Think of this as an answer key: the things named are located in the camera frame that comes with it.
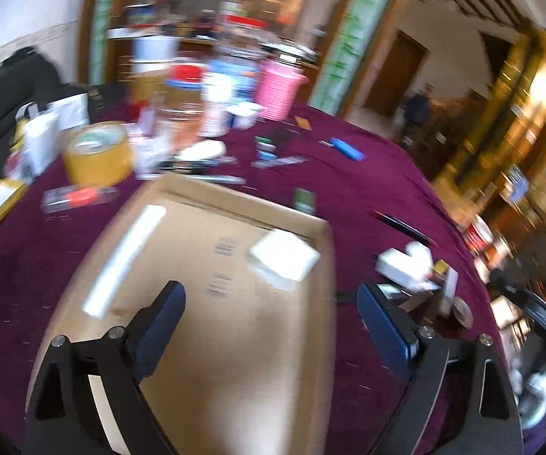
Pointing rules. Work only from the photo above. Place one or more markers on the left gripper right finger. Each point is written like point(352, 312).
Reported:
point(391, 330)

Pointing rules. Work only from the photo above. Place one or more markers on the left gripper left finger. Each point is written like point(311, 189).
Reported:
point(151, 329)

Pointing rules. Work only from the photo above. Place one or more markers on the white small bottle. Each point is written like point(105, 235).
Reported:
point(406, 267)

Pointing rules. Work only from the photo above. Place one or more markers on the white square adapter box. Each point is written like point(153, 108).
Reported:
point(283, 253)

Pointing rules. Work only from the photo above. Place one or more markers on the cardboard box tray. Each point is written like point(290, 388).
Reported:
point(249, 369)

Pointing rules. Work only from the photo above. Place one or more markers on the purple velvet tablecloth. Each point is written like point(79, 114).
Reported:
point(40, 253)

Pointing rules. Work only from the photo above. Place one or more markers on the yellow tape roll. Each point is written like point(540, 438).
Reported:
point(98, 155)

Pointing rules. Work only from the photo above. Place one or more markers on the blue lighter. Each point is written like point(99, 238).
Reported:
point(347, 150)

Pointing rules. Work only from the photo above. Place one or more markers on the person in dark coat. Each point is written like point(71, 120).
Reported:
point(416, 111)

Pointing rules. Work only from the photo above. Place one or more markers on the black office chair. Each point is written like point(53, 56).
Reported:
point(27, 77)

